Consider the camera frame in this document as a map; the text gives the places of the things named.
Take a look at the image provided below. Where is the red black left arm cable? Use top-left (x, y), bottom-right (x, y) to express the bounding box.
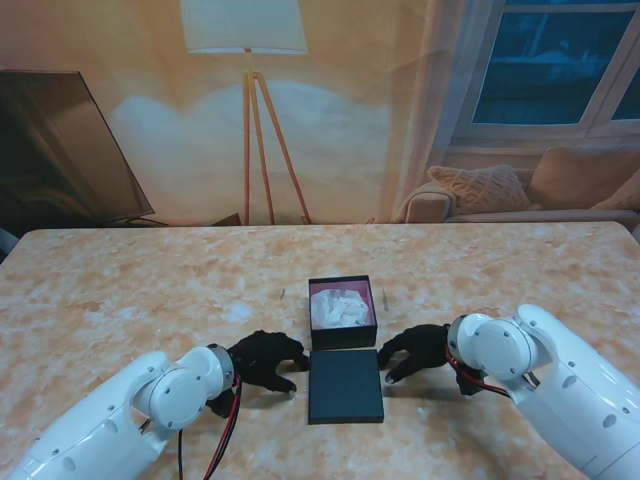
top-left (177, 374), bottom-right (244, 480)

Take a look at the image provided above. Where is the beige sofa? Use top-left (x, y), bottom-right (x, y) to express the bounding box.
top-left (399, 147), bottom-right (640, 224)

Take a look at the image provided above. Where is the white plastic bag orange print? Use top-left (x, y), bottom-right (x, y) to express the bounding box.
top-left (310, 287), bottom-right (374, 329)

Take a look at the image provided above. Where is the black gift box pink inside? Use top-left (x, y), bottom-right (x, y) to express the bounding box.
top-left (307, 274), bottom-right (377, 351)

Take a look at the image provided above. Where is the red black right arm cable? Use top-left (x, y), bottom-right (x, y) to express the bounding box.
top-left (446, 344), bottom-right (514, 399)

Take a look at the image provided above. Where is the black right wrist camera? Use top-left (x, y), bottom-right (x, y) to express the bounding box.
top-left (455, 367), bottom-right (484, 397)

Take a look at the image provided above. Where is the tripod floor lamp white shade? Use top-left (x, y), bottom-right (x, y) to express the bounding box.
top-left (178, 0), bottom-right (314, 225)

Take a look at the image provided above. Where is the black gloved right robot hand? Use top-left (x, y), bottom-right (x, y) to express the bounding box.
top-left (377, 323), bottom-right (459, 385)

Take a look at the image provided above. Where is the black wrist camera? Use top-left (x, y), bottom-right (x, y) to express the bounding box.
top-left (455, 367), bottom-right (484, 397)
top-left (207, 389), bottom-right (239, 420)

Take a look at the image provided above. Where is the dark flat television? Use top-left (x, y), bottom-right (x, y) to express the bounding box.
top-left (0, 70), bottom-right (169, 229)

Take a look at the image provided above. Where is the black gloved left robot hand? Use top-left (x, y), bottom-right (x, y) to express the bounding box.
top-left (228, 329), bottom-right (312, 395)

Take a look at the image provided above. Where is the white framed window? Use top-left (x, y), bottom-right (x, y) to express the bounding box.
top-left (447, 0), bottom-right (640, 151)

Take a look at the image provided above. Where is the black box lid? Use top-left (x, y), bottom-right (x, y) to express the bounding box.
top-left (307, 348), bottom-right (387, 426)

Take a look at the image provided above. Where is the red black arm cable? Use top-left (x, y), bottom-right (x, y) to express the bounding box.
top-left (177, 374), bottom-right (244, 480)
top-left (446, 344), bottom-right (514, 399)

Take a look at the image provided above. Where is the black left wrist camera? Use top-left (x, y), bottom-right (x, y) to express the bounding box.
top-left (207, 389), bottom-right (239, 420)

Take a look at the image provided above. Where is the knitted beige cushion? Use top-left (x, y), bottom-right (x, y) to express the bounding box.
top-left (427, 164), bottom-right (534, 214)

